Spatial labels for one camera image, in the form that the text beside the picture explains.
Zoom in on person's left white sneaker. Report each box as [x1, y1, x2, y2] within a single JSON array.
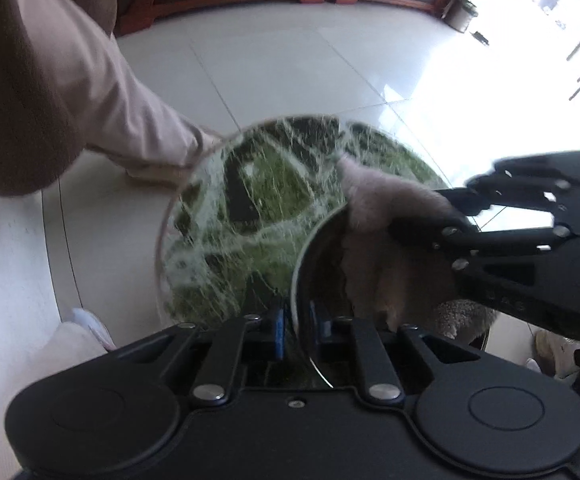
[[72, 307, 117, 351]]

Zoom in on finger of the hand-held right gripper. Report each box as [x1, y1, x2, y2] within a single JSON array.
[[464, 149, 580, 216], [387, 210, 573, 273]]

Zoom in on pink fluffy towel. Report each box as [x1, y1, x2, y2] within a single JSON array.
[[337, 154, 495, 341]]

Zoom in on metal trash bin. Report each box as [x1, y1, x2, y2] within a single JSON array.
[[442, 0, 479, 35]]

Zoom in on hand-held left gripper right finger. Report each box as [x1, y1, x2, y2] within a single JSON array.
[[311, 302, 485, 406]]

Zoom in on stainless steel bowl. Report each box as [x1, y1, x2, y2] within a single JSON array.
[[290, 205, 495, 391]]

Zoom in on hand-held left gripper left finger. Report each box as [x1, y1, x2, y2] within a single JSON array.
[[120, 305, 287, 408]]

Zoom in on round green marble table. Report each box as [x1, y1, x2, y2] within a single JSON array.
[[154, 114, 450, 391]]

